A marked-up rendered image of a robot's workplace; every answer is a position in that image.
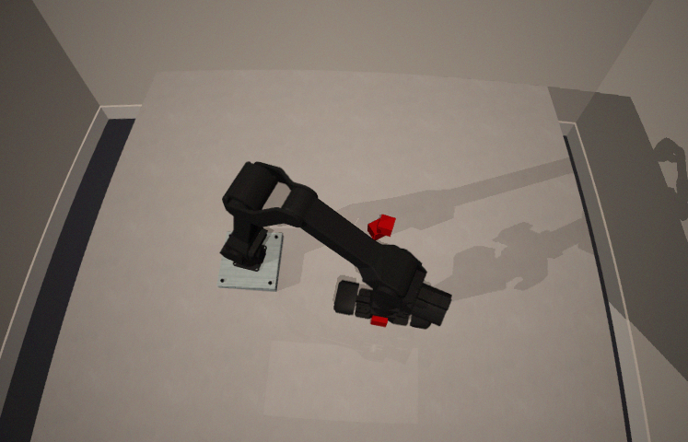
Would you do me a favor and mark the red cube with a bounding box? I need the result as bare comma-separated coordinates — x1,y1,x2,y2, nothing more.
370,315,388,328
377,215,396,237
367,218,385,240

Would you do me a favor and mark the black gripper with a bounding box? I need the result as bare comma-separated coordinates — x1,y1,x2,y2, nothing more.
333,281,431,330

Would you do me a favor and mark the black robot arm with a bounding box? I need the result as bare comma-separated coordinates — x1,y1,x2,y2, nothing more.
220,161,452,326

